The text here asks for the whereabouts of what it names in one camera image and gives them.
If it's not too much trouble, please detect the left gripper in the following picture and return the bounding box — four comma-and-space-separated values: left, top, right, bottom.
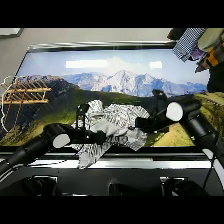
85, 129, 108, 146

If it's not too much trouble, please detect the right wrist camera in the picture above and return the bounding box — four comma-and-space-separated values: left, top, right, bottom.
151, 88, 170, 115

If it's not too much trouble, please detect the black and white patterned shirt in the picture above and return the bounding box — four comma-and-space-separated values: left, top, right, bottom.
71, 98, 151, 170

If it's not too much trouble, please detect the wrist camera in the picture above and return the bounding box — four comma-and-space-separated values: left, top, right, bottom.
151, 88, 170, 115
75, 103, 91, 132

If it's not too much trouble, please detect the black garment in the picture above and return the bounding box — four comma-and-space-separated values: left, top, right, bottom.
206, 63, 224, 94

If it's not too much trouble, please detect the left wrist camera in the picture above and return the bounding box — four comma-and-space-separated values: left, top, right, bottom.
75, 103, 91, 132

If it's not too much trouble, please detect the heap of clothes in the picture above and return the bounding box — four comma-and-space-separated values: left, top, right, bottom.
194, 42, 224, 74

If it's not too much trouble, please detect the black cable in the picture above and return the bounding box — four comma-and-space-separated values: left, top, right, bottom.
201, 152, 218, 190

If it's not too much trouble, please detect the cream garment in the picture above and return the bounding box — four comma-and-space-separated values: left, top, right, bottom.
198, 27, 224, 52

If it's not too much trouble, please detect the white clothes hanger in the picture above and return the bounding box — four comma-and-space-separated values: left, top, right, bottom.
0, 75, 18, 134

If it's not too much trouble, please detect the silver frame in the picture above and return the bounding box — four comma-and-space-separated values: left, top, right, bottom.
0, 40, 224, 197

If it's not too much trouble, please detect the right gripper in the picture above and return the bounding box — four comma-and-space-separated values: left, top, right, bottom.
134, 114, 158, 133

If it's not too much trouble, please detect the brown clothes hanger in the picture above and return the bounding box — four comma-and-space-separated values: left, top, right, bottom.
12, 79, 53, 95
2, 91, 50, 105

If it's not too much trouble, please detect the blue checked shirt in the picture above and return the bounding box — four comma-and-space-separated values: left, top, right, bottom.
171, 27, 208, 63

